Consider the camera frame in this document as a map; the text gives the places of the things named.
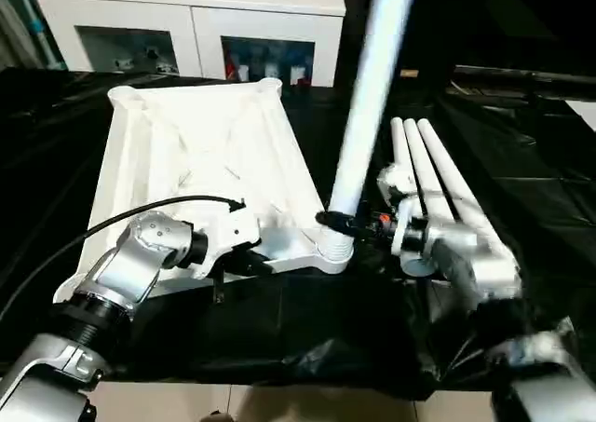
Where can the white plastic table top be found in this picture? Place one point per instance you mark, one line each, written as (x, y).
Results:
(200, 138)

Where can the white plastic table leg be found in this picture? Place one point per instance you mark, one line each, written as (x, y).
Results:
(372, 91)
(421, 161)
(454, 175)
(399, 147)

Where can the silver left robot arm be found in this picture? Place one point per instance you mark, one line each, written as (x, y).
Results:
(130, 263)

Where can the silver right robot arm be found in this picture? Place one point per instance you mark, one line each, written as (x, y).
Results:
(475, 259)

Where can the black mat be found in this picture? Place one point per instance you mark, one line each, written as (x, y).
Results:
(279, 324)

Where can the red white small bottle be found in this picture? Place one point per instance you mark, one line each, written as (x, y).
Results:
(235, 70)

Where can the black case with gold label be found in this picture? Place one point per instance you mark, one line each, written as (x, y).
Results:
(354, 31)

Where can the black long bar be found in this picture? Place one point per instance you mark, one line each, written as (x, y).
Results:
(512, 75)

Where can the white flat sheet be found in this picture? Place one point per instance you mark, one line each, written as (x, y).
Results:
(584, 114)

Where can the white cabinet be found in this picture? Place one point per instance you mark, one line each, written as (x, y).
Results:
(186, 17)

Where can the grey curtain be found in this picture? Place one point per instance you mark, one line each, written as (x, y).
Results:
(18, 21)

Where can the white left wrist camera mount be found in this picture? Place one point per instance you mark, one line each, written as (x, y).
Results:
(228, 228)

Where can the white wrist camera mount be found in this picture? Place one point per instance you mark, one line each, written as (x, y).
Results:
(228, 228)
(396, 180)

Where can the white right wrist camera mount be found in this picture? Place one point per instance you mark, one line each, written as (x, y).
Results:
(396, 180)

